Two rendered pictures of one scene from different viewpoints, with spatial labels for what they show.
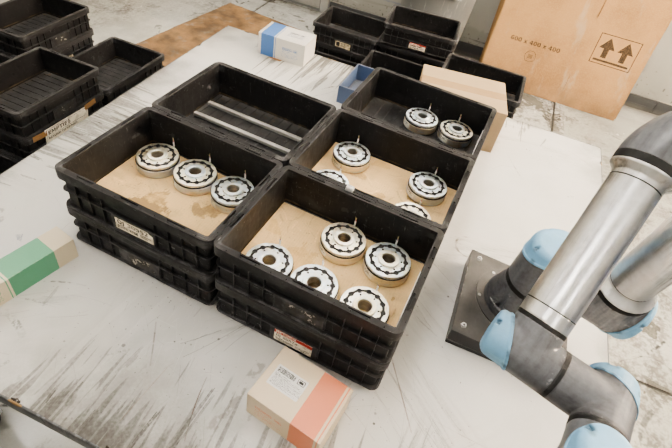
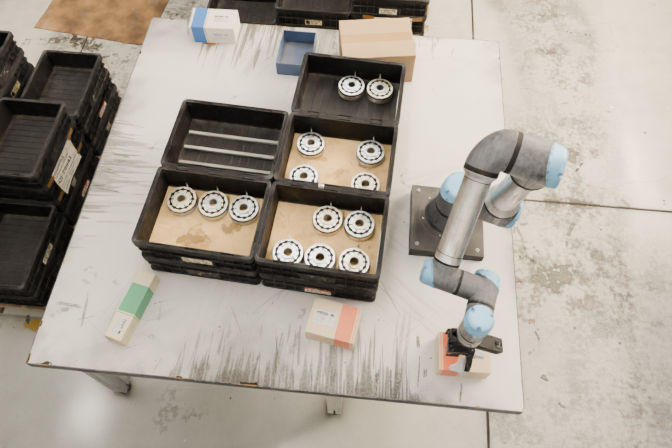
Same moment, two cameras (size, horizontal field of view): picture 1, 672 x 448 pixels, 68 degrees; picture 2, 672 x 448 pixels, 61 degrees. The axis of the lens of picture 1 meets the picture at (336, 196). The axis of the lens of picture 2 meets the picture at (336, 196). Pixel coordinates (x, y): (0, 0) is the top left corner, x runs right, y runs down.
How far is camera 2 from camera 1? 0.90 m
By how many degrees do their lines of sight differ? 18
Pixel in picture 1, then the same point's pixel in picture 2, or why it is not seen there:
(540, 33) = not seen: outside the picture
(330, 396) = (350, 316)
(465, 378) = not seen: hidden behind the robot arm
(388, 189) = (344, 163)
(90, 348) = (201, 335)
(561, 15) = not seen: outside the picture
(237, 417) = (302, 343)
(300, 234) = (298, 222)
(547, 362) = (451, 281)
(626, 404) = (491, 289)
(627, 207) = (473, 197)
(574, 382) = (465, 287)
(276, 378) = (317, 317)
